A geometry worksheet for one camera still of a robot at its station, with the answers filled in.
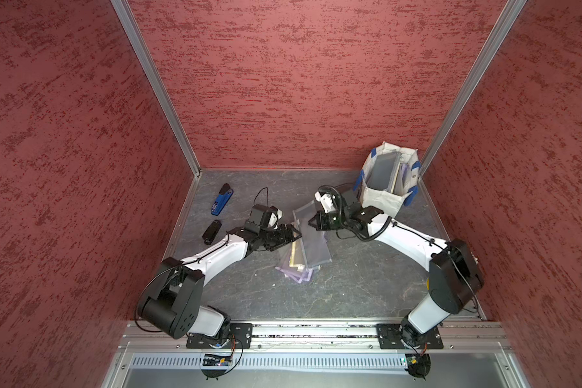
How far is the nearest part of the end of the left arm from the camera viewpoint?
755 millimetres

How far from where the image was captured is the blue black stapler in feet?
3.46

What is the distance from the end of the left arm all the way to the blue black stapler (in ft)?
1.25
